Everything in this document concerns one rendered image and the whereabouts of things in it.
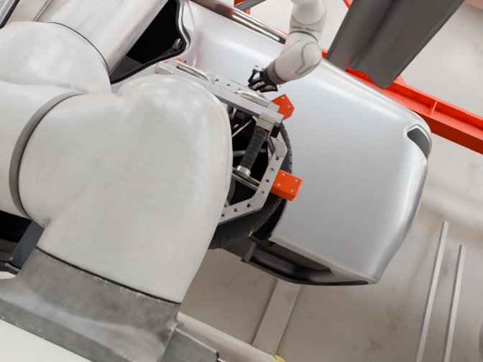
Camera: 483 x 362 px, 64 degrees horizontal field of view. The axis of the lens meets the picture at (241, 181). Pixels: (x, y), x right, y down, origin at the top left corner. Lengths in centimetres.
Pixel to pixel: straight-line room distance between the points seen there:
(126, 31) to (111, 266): 35
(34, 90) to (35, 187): 11
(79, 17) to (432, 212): 590
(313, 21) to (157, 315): 109
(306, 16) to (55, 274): 110
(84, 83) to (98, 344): 29
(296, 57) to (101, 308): 102
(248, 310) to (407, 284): 221
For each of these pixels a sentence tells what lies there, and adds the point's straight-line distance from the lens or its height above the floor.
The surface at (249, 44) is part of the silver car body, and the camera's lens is 207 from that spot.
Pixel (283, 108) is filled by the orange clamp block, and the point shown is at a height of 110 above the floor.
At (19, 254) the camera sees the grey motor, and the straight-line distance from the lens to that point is 146.
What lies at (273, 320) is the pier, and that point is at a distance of 517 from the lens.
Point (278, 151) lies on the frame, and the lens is 135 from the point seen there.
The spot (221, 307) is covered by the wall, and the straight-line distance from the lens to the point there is 520.
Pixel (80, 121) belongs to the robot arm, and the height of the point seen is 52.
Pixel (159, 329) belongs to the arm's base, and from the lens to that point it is 38.
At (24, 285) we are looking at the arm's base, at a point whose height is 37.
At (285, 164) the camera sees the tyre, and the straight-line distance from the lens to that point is 143.
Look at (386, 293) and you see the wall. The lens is 574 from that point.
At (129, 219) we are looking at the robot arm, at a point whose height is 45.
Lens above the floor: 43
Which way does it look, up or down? 16 degrees up
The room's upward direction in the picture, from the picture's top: 25 degrees clockwise
